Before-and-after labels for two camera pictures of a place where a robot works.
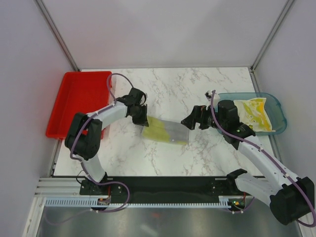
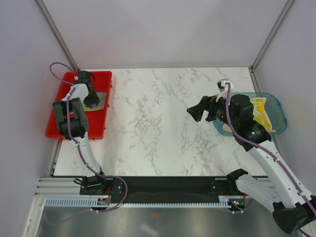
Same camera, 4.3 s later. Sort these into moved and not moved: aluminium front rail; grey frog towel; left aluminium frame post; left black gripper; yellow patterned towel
Moved: grey frog towel; left black gripper
Not moved: yellow patterned towel; aluminium front rail; left aluminium frame post
